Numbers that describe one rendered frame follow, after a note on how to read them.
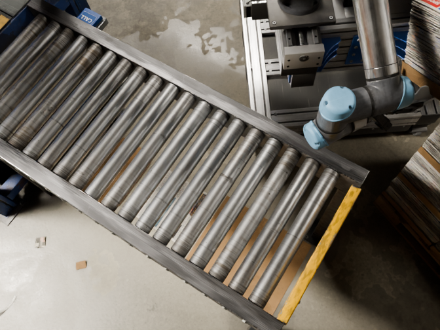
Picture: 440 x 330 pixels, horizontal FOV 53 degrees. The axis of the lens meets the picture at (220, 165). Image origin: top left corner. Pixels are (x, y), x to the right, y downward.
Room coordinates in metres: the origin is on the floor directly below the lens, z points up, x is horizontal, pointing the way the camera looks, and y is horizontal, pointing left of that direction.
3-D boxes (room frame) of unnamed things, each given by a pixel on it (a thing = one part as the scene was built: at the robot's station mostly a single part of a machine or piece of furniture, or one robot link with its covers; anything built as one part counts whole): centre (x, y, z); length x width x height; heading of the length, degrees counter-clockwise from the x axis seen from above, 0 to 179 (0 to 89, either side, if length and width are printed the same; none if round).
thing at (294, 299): (0.19, -0.23, 0.81); 0.43 x 0.03 x 0.02; 138
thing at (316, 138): (0.47, -0.29, 1.00); 0.11 x 0.08 x 0.09; 108
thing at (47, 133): (0.83, 0.45, 0.77); 0.47 x 0.05 x 0.05; 138
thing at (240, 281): (0.30, -0.13, 0.77); 0.47 x 0.05 x 0.05; 138
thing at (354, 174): (0.83, 0.08, 0.74); 1.34 x 0.05 x 0.12; 48
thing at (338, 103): (0.47, -0.31, 1.10); 0.11 x 0.08 x 0.11; 95
